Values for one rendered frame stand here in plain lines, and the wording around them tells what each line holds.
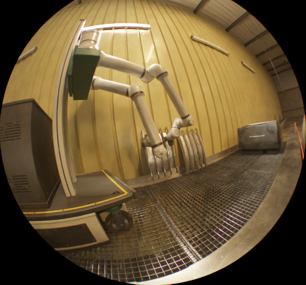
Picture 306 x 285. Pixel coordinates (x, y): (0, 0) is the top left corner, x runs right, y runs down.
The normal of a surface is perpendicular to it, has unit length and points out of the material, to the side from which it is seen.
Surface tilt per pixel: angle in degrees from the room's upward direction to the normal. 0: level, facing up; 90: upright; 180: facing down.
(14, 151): 90
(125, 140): 90
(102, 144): 89
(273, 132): 90
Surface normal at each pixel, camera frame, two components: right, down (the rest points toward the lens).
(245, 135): -0.90, 0.12
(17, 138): 0.61, -0.12
